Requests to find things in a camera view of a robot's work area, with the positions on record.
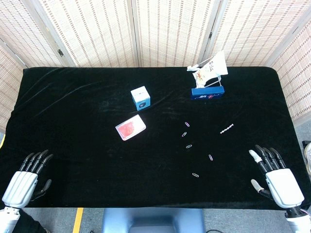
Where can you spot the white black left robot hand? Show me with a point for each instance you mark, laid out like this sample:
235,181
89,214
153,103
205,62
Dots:
20,185

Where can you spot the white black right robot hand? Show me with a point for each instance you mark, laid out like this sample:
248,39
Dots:
283,187

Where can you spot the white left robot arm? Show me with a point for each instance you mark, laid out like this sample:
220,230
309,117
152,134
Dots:
7,219

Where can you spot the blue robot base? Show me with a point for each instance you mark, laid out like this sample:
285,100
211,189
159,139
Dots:
153,219

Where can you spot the white sneaker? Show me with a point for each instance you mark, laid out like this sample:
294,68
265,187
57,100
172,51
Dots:
308,157

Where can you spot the yellow floor tape strip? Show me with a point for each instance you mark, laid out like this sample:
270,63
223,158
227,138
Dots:
77,220

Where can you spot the black velvet table cloth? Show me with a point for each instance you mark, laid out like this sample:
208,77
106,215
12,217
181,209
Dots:
97,165

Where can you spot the dark blue rectangular box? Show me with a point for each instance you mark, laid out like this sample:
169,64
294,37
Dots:
207,94

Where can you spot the clear case with red card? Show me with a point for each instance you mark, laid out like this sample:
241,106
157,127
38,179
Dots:
130,127

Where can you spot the crumpled white printed paper bag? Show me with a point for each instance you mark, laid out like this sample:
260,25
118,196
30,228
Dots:
209,70

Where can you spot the metal screen hinge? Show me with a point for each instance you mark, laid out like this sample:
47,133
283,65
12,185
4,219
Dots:
210,35
60,53

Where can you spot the blue white cube box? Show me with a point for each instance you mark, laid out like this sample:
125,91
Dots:
141,98

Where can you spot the woven bamboo folding screen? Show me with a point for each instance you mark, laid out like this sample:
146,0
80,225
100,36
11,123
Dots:
167,31

